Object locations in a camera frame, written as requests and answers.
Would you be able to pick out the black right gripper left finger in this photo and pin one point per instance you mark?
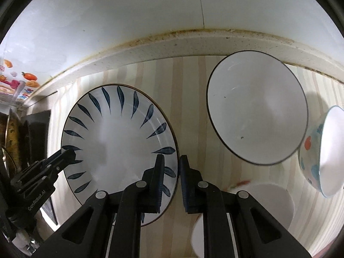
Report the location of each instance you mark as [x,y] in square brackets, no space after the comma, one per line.
[109,225]

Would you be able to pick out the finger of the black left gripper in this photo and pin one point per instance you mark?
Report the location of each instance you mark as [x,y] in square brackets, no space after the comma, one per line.
[31,188]

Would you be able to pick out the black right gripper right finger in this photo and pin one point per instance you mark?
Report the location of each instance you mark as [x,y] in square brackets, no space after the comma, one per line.
[234,225]

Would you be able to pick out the plain white bowl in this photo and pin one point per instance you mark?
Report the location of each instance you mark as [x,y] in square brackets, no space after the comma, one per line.
[274,198]

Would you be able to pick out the white plate blue leaf pattern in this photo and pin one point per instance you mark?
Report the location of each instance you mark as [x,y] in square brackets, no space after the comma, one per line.
[116,132]

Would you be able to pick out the white bowl blue orange dots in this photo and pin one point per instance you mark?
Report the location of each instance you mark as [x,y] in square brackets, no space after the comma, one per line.
[321,153]

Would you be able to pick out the white bowl black rim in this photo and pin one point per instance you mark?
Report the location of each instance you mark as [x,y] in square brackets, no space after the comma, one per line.
[257,107]

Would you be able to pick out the striped table mat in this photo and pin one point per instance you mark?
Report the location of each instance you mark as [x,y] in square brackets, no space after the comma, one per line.
[178,85]

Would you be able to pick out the colourful fruit wall sticker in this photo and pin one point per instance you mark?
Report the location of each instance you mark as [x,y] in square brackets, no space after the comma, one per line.
[16,84]

